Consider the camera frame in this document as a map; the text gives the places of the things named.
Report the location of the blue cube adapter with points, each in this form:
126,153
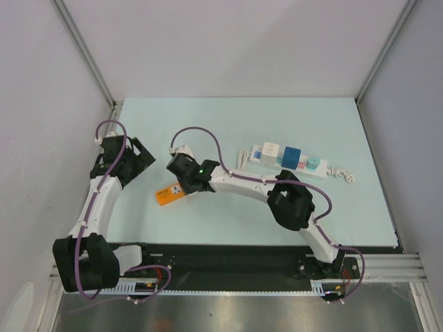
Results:
291,158

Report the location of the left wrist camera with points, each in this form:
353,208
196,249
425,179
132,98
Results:
100,139

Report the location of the white power strip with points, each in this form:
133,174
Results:
301,170

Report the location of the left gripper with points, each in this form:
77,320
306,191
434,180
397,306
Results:
142,160

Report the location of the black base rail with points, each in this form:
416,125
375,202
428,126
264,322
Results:
228,266

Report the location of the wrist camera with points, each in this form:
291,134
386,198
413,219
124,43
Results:
100,139
183,149

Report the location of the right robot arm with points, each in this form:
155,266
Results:
295,206

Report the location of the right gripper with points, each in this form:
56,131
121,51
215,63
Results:
185,182

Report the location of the mint green charger plug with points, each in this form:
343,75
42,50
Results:
313,163

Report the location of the white cable duct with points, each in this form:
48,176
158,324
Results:
140,289

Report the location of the white power strip cord plug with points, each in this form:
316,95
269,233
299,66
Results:
341,173

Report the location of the orange power strip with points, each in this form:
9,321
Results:
169,194

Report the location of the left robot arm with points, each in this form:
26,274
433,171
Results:
85,255

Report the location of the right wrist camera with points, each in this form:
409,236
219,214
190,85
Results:
183,149

